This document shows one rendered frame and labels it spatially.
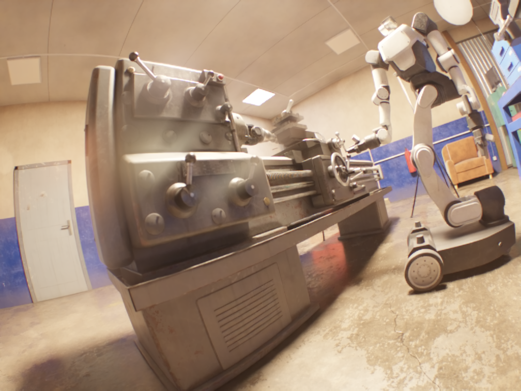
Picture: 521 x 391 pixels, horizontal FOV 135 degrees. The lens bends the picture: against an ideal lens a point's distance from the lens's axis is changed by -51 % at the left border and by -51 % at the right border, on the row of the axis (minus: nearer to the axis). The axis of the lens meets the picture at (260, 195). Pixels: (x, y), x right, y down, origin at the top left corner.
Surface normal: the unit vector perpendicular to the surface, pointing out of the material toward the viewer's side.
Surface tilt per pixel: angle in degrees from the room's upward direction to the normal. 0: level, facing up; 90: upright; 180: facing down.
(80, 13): 180
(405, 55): 90
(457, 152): 94
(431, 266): 90
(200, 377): 90
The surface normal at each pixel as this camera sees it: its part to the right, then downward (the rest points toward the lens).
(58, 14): 0.25, 0.97
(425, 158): -0.61, 0.09
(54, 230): 0.68, -0.23
